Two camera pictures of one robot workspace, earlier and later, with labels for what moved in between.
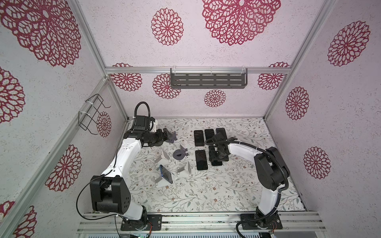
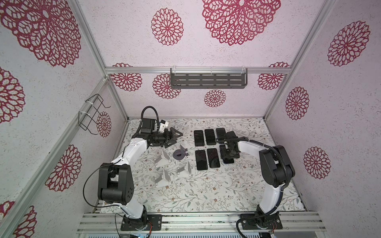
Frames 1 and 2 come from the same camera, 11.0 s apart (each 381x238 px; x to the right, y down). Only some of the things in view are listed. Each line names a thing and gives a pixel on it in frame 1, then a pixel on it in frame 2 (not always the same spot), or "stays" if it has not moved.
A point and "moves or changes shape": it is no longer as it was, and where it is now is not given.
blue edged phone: [222, 131] stays
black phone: [209, 133] stays
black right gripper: [212, 157] -> [234, 156]
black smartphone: [166, 174] moves or changes shape
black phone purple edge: [199, 138] stays
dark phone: [201, 160] stays
